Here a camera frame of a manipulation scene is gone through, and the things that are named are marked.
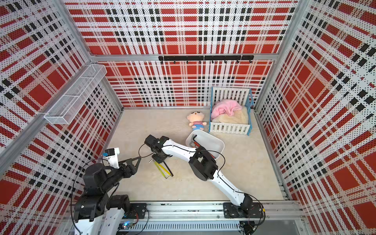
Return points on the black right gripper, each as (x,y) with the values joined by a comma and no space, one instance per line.
(156,159)

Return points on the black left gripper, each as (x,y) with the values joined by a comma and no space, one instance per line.
(132,170)

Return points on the thin black hex key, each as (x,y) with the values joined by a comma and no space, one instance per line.
(168,169)

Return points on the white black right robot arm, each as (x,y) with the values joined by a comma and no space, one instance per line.
(203,164)

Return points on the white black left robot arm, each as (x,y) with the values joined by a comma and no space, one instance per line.
(99,210)

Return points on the green hex key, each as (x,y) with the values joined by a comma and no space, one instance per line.
(159,169)

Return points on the yellow hex key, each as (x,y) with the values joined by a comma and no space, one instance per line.
(164,172)

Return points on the white plastic storage box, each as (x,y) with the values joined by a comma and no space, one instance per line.
(208,141)

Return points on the plush doll pink head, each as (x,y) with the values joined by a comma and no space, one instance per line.
(196,120)

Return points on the pink fleece blanket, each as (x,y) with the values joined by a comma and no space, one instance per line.
(225,106)

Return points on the blue white toy crib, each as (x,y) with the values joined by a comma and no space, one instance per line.
(244,97)

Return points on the cream fluffy blanket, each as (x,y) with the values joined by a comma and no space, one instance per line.
(239,117)

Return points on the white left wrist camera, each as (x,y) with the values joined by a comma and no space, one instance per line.
(111,156)

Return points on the white wire mesh shelf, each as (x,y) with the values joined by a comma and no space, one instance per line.
(70,103)

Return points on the black wall hook rail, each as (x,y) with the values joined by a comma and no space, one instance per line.
(207,58)

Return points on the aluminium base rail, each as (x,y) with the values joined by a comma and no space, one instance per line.
(265,217)

